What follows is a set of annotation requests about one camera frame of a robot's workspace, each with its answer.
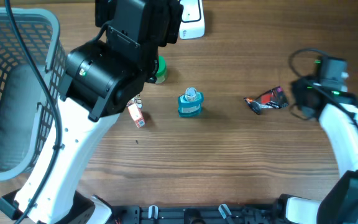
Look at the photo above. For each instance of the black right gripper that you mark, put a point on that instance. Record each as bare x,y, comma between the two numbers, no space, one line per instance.
296,83

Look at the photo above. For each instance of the black red hex wrench pack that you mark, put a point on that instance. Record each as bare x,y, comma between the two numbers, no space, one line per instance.
274,98

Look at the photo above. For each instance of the blue Listerine mouthwash bottle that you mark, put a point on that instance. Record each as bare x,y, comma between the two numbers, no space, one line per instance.
190,103

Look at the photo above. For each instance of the green lid jar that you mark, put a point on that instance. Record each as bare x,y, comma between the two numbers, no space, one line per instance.
161,74

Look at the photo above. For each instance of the brown Pantree snack pouch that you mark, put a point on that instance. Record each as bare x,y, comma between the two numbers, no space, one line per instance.
137,100

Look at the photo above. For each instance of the red white small packet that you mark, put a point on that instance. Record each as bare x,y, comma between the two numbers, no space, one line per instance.
136,115

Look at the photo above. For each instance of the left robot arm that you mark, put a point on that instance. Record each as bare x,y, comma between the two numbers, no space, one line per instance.
99,79

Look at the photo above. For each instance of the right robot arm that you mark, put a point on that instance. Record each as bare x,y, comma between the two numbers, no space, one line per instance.
323,96

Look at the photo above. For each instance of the white barcode scanner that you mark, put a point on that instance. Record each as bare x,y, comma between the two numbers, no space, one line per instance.
192,20

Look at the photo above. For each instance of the grey plastic mesh basket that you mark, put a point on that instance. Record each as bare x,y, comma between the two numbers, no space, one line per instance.
25,115

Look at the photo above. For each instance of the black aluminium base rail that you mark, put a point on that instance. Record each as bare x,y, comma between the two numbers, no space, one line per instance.
246,214

